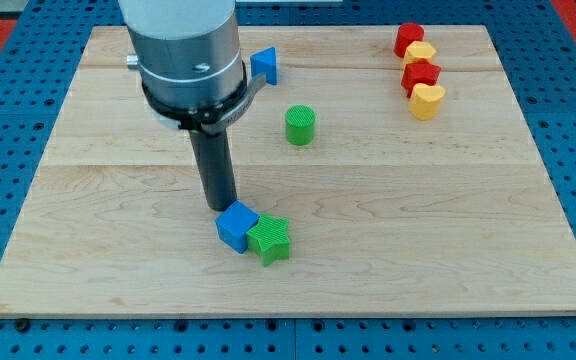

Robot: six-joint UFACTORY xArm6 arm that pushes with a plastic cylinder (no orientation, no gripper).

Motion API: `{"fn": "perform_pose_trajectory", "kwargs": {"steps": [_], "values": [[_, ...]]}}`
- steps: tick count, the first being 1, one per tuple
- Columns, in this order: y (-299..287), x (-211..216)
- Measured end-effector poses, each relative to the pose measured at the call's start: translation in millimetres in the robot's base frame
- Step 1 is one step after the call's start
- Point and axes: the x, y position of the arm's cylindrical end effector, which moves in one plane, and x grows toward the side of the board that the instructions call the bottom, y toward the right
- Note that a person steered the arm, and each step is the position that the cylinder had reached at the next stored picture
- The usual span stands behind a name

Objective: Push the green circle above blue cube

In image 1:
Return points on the yellow heart block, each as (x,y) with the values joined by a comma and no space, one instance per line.
(425,101)

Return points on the green cylinder block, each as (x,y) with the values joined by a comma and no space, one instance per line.
(300,125)

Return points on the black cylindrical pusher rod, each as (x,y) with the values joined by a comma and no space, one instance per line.
(212,154)

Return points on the yellow hexagon block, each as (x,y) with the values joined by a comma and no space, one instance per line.
(418,51)

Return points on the blue triangle block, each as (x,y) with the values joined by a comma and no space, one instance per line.
(265,62)

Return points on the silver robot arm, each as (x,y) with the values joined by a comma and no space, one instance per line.
(188,55)

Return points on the wooden board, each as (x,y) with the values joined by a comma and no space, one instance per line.
(389,216)

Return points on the green star block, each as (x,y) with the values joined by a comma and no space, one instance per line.
(269,239)

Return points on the red cylinder block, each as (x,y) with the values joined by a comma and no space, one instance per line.
(406,34)

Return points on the red star block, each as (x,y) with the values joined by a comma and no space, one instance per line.
(421,72)

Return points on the blue cube block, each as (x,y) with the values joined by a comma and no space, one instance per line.
(233,225)

